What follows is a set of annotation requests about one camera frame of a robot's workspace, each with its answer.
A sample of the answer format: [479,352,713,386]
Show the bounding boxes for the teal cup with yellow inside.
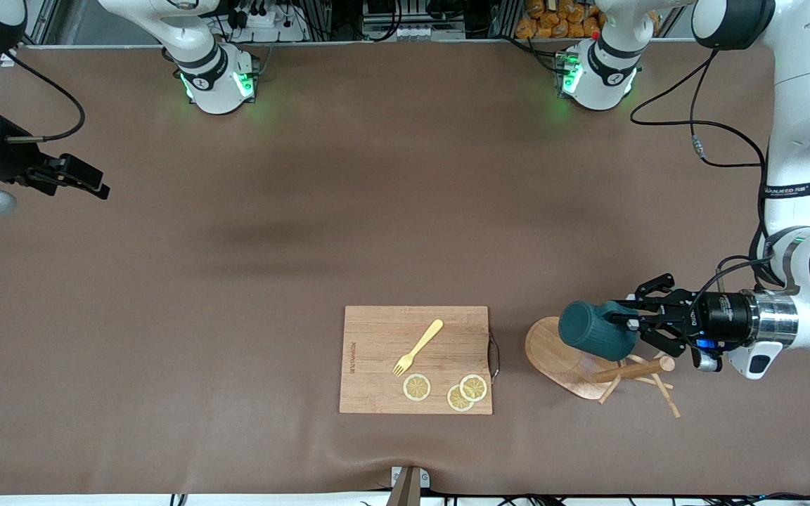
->
[558,300,640,362]

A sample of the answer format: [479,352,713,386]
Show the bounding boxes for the wooden mug rack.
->
[524,316,682,420]

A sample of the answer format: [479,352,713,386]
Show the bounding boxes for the lemon slice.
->
[403,373,432,402]
[446,384,475,413]
[459,374,489,403]

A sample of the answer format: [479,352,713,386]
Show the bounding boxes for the white power strip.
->
[233,6,293,29]

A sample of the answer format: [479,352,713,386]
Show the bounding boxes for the brown table cover sheet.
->
[0,40,810,497]

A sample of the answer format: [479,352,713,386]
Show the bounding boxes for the orange snack bags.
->
[515,0,604,40]

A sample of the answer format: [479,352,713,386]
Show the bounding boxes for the wooden cutting board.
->
[339,305,501,415]

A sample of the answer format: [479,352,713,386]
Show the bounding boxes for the white connector strip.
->
[390,23,467,41]

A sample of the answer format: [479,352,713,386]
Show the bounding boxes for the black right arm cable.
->
[0,48,87,143]

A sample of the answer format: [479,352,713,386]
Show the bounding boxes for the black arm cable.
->
[630,48,775,292]
[0,48,87,143]

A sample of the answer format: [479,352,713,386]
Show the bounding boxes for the aluminium frame post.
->
[25,0,61,48]

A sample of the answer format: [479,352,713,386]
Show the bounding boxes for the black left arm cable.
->
[630,48,775,292]

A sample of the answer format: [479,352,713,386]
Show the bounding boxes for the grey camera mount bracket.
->
[385,465,431,506]

